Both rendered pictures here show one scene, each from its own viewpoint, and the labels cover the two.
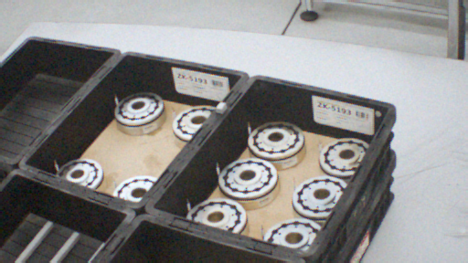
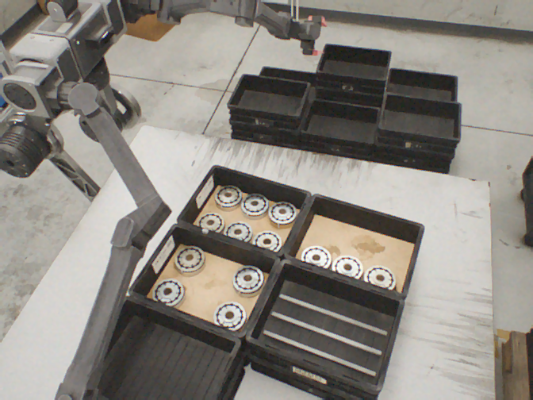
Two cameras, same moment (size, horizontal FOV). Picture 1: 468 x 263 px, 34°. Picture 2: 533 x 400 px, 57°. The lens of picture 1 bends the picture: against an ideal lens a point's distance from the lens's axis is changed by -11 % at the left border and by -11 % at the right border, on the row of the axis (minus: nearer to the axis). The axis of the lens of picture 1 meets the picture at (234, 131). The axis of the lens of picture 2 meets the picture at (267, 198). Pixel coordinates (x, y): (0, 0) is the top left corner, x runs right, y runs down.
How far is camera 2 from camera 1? 1.62 m
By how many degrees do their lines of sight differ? 67
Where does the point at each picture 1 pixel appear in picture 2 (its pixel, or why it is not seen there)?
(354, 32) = not seen: outside the picture
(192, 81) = (161, 258)
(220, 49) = (59, 292)
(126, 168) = (214, 298)
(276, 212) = (254, 226)
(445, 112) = (159, 179)
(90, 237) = (272, 308)
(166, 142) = (193, 279)
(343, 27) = not seen: outside the picture
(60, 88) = (113, 365)
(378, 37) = not seen: outside the picture
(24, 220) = (259, 354)
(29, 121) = (151, 380)
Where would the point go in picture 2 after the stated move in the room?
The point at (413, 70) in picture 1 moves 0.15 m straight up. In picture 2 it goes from (117, 191) to (108, 167)
